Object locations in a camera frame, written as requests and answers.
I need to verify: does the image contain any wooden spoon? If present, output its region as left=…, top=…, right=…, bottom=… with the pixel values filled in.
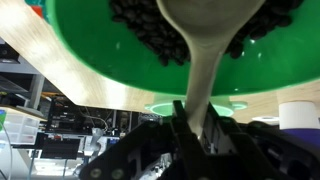
left=155, top=0, right=267, bottom=138

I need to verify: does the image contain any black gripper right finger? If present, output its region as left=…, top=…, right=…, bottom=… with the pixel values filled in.
left=203, top=100, right=235, bottom=155

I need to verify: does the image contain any small black white object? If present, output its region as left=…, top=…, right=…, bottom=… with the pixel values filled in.
left=251, top=115, right=280, bottom=123

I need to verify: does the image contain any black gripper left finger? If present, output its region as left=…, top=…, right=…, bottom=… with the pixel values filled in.
left=169, top=99, right=204, bottom=158

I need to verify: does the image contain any white cup with purple band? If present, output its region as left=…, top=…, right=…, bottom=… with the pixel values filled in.
left=277, top=100, right=320, bottom=148

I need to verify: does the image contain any dark green bowl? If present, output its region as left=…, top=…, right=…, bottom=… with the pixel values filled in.
left=44, top=0, right=320, bottom=97

